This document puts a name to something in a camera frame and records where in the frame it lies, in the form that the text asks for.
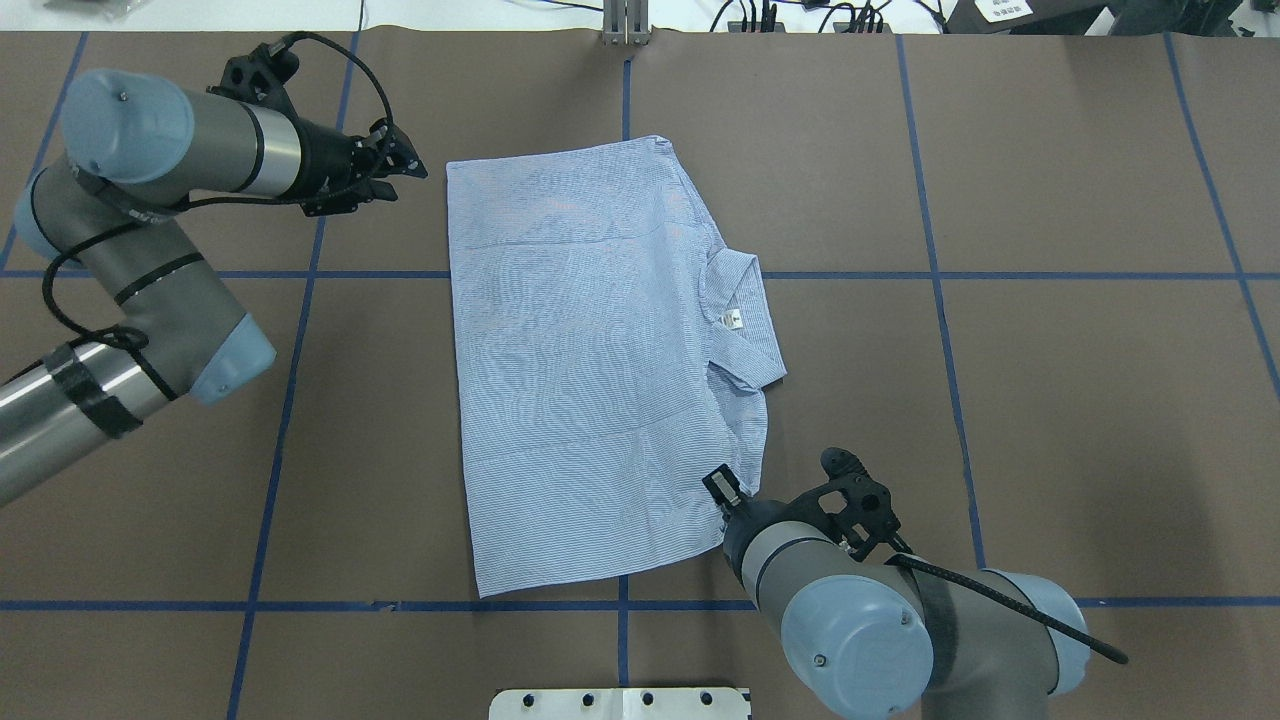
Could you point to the aluminium frame post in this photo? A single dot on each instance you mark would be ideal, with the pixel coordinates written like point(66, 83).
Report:
point(626, 22)

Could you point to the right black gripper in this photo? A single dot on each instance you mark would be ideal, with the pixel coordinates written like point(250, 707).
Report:
point(724, 490)

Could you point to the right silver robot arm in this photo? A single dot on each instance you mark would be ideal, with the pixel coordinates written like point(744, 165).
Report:
point(872, 629)

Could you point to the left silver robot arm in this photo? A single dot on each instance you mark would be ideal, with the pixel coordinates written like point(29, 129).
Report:
point(151, 320)

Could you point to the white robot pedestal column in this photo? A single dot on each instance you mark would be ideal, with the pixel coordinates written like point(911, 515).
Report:
point(623, 703)

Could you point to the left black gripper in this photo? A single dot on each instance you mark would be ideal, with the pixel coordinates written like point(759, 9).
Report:
point(322, 160)

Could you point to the light blue striped shirt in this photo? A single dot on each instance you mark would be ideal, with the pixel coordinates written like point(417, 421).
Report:
point(611, 351)

